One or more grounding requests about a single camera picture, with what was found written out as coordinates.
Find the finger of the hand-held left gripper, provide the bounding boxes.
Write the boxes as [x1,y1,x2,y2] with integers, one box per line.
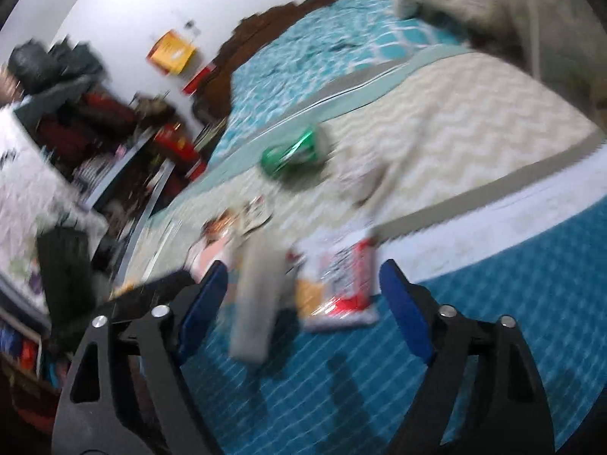
[110,270,197,318]

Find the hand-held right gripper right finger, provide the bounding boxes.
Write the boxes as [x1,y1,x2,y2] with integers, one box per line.
[378,259,555,455]

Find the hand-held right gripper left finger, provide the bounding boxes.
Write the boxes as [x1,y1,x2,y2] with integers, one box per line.
[51,260,229,455]

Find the red and white snack packet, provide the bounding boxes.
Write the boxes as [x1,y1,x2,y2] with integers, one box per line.
[289,227,380,335]

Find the green label plastic bottle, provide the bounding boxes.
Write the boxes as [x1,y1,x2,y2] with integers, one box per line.
[260,124,329,182]

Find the pink label brown box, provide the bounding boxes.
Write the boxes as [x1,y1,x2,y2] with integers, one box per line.
[187,213,238,276]

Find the white plant print cloth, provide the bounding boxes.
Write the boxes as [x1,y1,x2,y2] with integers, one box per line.
[0,104,109,314]

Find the small printed paper wrapper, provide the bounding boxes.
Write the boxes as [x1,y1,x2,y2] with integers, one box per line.
[232,194,273,238]

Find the pale crumpled wrapper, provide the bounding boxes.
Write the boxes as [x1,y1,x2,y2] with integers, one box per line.
[332,147,396,209]

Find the stack of papers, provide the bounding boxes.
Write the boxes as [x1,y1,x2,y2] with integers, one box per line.
[194,118,228,152]

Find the brown bag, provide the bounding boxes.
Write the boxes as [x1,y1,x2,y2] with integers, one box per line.
[133,95,177,126]

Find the teal and beige patterned bedspread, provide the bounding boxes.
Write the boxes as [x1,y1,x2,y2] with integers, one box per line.
[114,0,607,455]

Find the brown wooden headboard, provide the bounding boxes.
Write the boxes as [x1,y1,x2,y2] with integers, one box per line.
[192,0,335,121]

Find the yellow wall poster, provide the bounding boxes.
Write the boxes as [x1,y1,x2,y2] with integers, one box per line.
[146,30,197,75]

